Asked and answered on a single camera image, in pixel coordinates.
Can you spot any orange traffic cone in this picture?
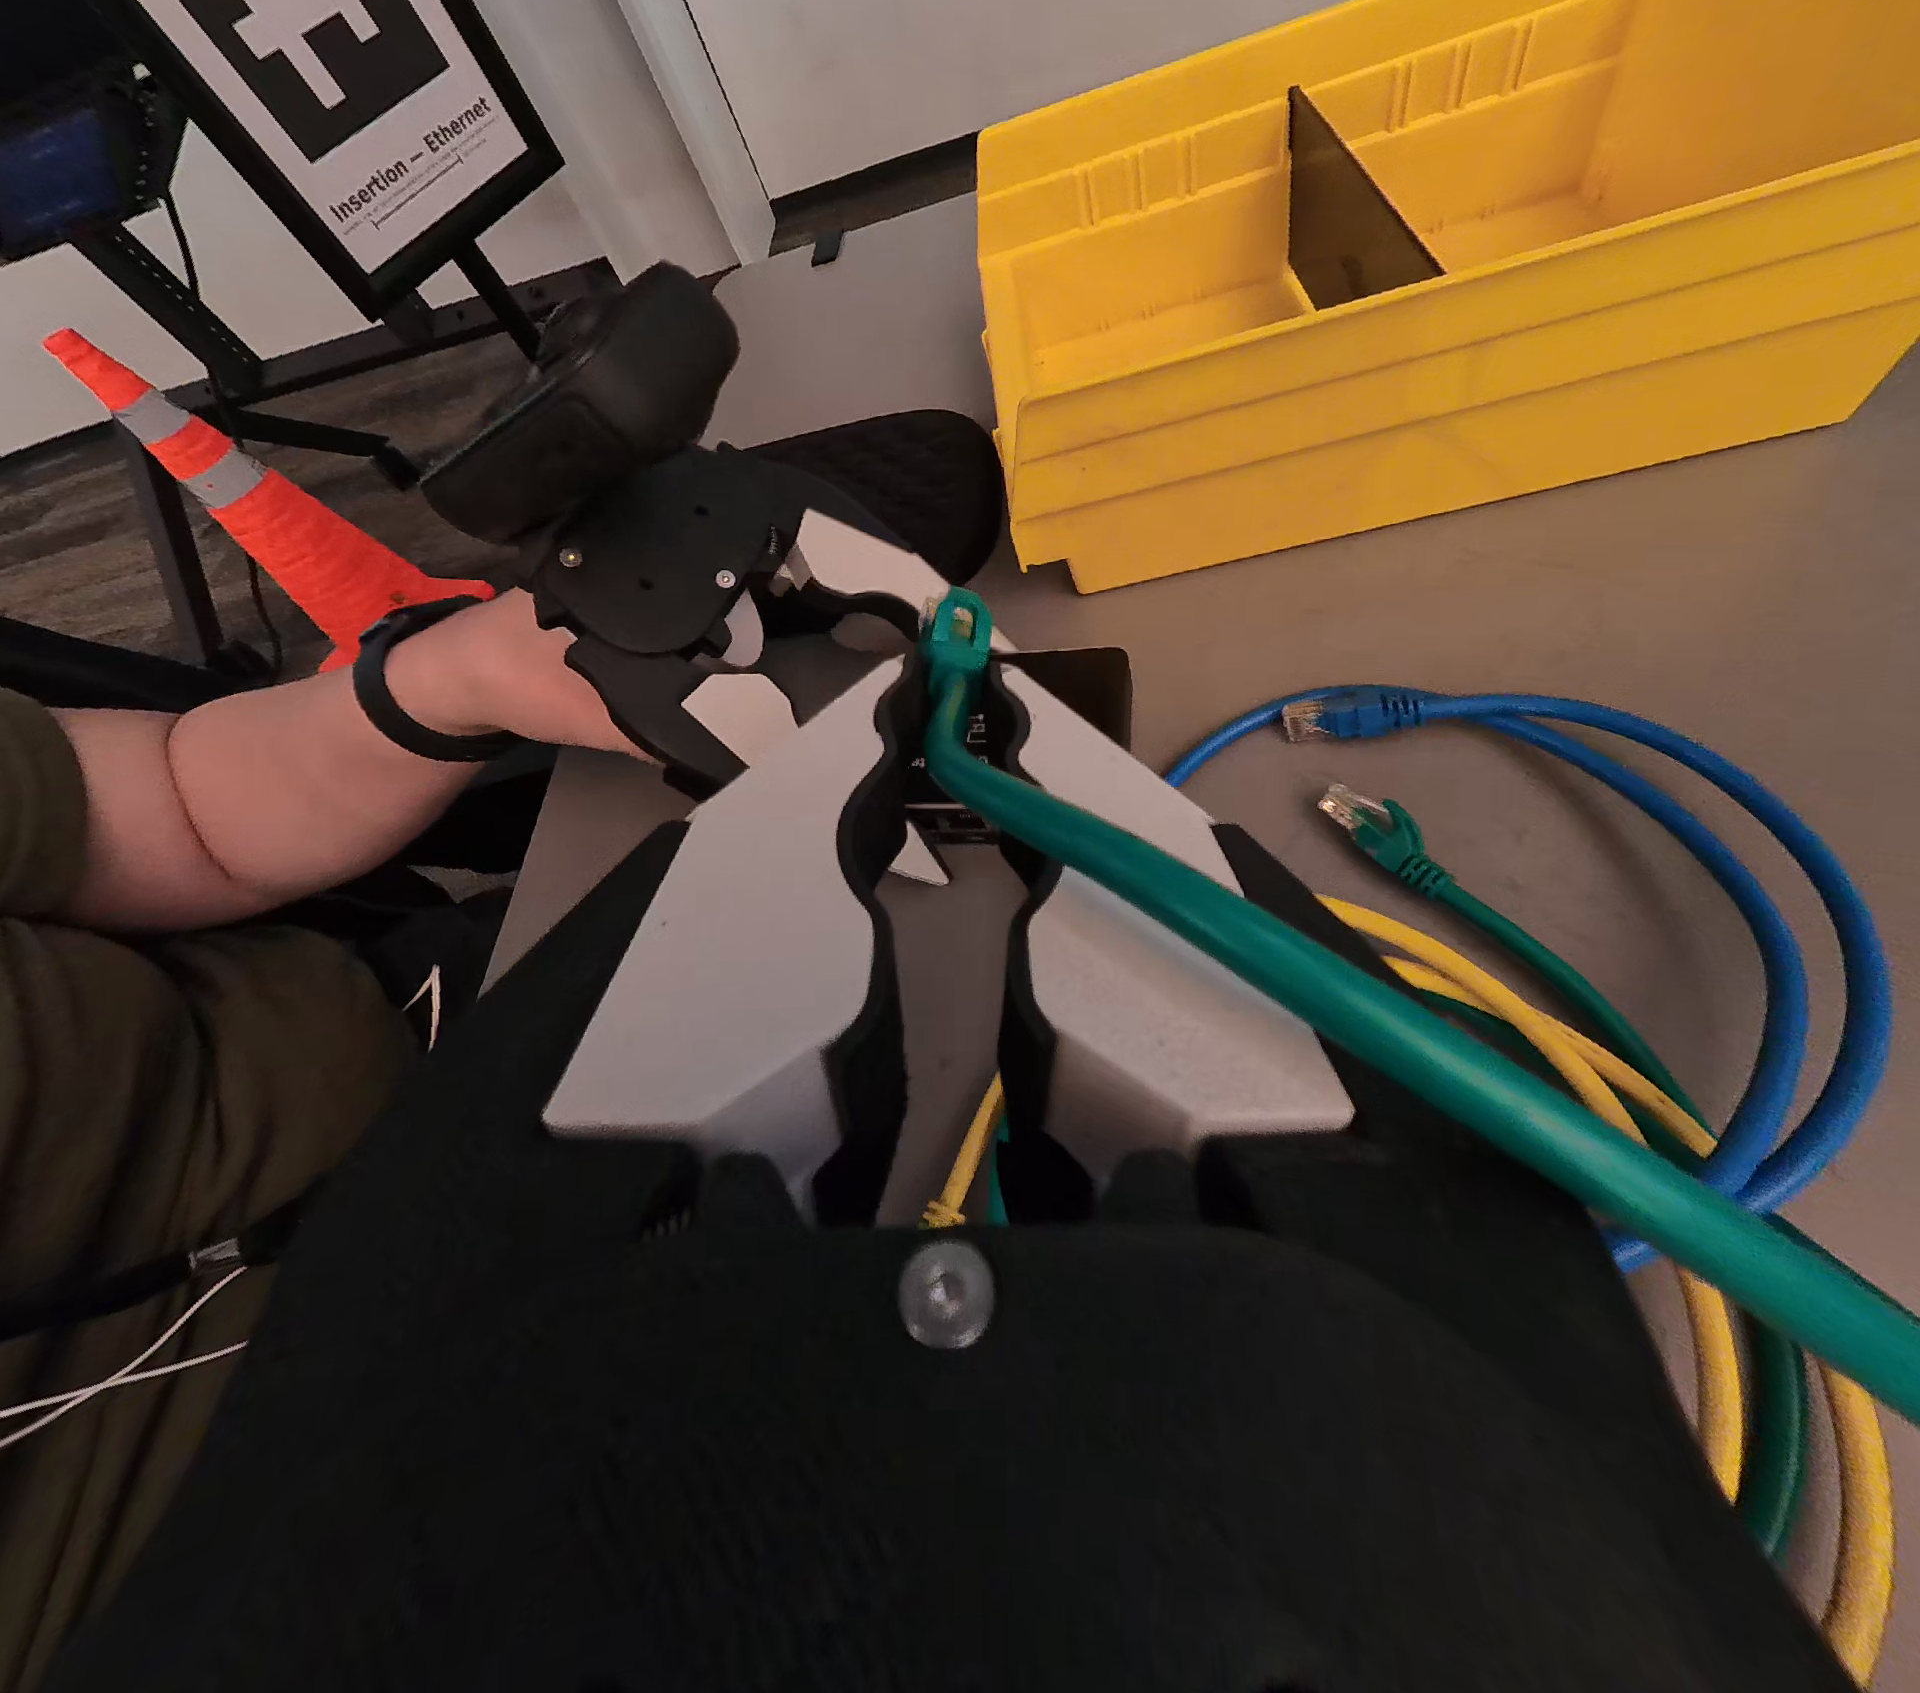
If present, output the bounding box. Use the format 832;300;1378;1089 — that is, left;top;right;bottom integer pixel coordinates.
42;328;500;674

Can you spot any black wristband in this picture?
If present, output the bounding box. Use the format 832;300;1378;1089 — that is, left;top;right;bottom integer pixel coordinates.
351;594;520;769

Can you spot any yellow plastic bin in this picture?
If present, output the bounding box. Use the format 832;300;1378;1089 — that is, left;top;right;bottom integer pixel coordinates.
974;0;1920;597

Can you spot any thin white cord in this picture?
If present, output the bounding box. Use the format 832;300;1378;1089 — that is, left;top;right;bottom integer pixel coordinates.
0;1258;260;1447

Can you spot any yellow ethernet cable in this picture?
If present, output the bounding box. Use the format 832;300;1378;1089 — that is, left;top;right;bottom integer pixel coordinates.
917;890;1895;1688

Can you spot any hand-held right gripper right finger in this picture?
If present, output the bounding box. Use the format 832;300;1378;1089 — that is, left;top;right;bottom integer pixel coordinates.
982;680;1362;1227

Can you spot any person's left forearm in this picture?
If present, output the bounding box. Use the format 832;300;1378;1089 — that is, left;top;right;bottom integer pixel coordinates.
60;658;452;930

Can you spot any green ethernet cable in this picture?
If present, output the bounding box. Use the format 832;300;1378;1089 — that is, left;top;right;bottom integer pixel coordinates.
913;582;1920;1568

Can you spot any blue ethernet cable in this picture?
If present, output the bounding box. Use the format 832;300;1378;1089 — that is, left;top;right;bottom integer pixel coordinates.
1162;680;1895;1275

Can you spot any person's left hand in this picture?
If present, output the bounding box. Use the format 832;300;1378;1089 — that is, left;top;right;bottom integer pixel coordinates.
395;594;653;765

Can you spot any black network splitter box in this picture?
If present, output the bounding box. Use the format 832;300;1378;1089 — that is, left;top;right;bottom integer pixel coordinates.
899;647;1134;893

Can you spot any black mesh pad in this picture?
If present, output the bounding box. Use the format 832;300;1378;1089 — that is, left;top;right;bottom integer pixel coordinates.
742;411;1009;593

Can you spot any black bin divider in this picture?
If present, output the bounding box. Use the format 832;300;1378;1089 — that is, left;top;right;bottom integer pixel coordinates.
1286;84;1450;313

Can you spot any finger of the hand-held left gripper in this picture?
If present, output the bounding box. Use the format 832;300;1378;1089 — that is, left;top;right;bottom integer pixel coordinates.
674;664;821;802
772;504;961;663

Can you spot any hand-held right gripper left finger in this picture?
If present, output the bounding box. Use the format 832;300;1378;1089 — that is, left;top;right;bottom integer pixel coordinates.
539;654;911;1227

